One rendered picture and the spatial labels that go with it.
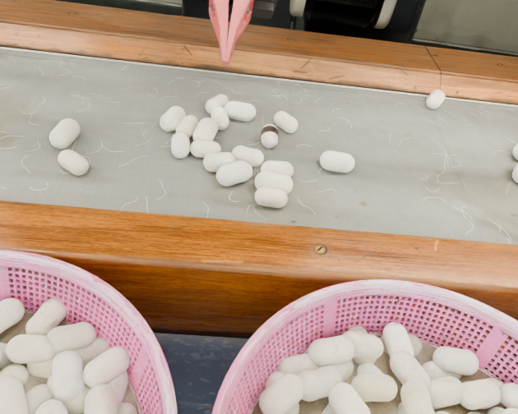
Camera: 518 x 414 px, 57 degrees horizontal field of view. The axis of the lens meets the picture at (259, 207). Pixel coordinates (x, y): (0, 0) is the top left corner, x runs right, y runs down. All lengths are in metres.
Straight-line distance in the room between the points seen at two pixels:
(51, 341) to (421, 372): 0.25
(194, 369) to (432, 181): 0.31
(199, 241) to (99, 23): 0.42
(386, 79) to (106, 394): 0.53
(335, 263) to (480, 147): 0.31
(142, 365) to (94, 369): 0.03
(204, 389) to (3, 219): 0.20
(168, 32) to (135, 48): 0.05
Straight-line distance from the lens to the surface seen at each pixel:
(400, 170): 0.53
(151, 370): 0.31
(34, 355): 0.35
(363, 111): 0.62
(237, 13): 0.52
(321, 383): 0.34
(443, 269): 0.41
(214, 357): 0.41
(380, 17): 1.14
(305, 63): 0.67
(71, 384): 0.33
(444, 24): 2.78
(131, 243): 0.37
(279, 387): 0.33
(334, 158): 0.49
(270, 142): 0.50
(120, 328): 0.34
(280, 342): 0.34
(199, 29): 0.71
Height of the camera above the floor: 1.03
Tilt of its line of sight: 42 degrees down
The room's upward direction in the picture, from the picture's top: 10 degrees clockwise
